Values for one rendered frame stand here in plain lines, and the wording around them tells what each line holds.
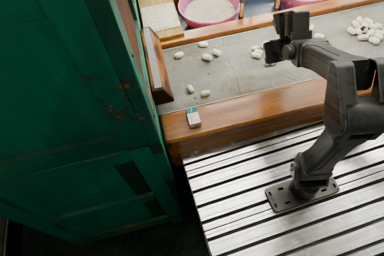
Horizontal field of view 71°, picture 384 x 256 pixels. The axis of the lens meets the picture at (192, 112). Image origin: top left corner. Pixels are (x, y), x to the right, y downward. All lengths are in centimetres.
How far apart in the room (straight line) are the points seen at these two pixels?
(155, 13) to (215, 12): 26
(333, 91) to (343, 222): 46
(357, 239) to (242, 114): 44
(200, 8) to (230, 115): 59
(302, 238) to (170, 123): 47
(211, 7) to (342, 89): 88
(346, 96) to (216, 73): 56
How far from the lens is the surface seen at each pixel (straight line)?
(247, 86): 93
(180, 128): 81
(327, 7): 127
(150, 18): 118
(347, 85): 50
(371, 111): 51
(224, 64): 100
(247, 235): 80
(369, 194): 93
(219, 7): 127
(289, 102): 88
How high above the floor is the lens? 145
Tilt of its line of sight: 55 degrees down
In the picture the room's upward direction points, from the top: 8 degrees counter-clockwise
